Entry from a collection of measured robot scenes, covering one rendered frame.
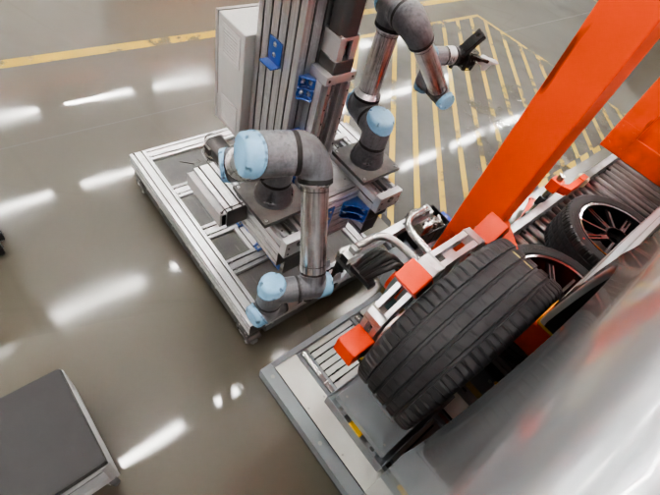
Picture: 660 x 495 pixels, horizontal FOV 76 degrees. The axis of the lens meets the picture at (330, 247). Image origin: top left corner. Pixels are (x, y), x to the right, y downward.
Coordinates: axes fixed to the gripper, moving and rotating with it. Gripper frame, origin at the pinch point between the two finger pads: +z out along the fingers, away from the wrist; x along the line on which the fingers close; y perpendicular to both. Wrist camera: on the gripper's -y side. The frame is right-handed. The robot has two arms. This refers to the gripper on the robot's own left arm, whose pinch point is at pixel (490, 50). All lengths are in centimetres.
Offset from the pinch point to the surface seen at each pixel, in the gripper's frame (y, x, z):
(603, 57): -42, 56, -30
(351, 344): 22, 96, -105
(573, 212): 66, 58, 78
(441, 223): 62, 47, -17
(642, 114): 39, 14, 156
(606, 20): -48, 50, -32
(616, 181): 95, 30, 186
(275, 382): 105, 87, -111
